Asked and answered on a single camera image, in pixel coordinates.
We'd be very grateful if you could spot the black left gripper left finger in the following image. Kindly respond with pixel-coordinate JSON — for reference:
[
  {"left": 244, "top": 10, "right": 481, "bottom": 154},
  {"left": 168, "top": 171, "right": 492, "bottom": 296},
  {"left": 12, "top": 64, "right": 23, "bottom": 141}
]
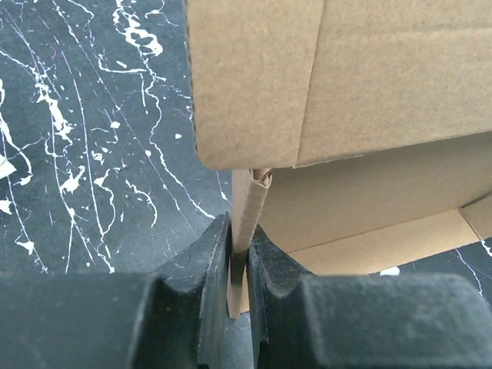
[{"left": 1, "top": 214, "right": 231, "bottom": 368}]

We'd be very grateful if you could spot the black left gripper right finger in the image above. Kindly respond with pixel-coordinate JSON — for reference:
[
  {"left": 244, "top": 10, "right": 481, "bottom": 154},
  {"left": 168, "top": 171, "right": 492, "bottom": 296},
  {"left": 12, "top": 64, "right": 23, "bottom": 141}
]
[{"left": 247, "top": 229, "right": 491, "bottom": 368}]

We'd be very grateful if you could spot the brown cardboard box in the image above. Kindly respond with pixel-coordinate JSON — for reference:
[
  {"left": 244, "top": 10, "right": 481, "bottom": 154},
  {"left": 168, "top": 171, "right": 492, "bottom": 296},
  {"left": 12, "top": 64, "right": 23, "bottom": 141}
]
[{"left": 184, "top": 1, "right": 491, "bottom": 317}]

